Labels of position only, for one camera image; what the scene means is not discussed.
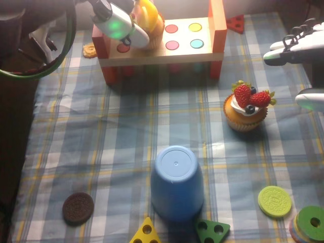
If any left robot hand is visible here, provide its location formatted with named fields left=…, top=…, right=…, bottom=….
left=87, top=0, right=150, bottom=49

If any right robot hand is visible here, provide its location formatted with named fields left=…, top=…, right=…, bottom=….
left=263, top=17, right=324, bottom=112

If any yellow fruit cupcake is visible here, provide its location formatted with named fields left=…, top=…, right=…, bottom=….
left=130, top=0, right=166, bottom=51

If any strawberry cream cupcake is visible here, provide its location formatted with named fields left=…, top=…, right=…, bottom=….
left=223, top=80, right=277, bottom=133

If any wooden peg bench toy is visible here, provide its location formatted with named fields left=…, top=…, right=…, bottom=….
left=92, top=0, right=228, bottom=85

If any yellow round biscuit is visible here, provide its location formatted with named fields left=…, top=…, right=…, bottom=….
left=83, top=42, right=98, bottom=59

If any pink round peg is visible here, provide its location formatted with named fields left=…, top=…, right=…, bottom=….
left=165, top=40, right=180, bottom=51

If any red triangle block with holes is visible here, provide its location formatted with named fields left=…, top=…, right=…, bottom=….
left=226, top=14, right=246, bottom=34

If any light blue round peg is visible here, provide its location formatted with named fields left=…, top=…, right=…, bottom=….
left=190, top=38, right=205, bottom=49

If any blue plaid tablecloth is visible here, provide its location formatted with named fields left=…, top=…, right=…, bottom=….
left=10, top=11, right=324, bottom=243

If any green sandwich cookie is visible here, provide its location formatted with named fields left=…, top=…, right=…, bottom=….
left=258, top=186, right=293, bottom=218

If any light blue plastic cup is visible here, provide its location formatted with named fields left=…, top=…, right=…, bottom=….
left=150, top=145, right=205, bottom=222

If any brown sandwich cookie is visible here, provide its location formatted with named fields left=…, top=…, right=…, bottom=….
left=62, top=192, right=95, bottom=225

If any green triangle block with holes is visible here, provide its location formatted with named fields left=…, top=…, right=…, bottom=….
left=195, top=219, right=231, bottom=243

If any yellow triangle block with holes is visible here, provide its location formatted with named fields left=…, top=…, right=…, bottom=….
left=129, top=217, right=162, bottom=243

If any green wooden ring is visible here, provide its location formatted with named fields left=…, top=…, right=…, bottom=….
left=297, top=205, right=324, bottom=241

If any pastel wooden ring stack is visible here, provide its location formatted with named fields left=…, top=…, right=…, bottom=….
left=289, top=215, right=313, bottom=243

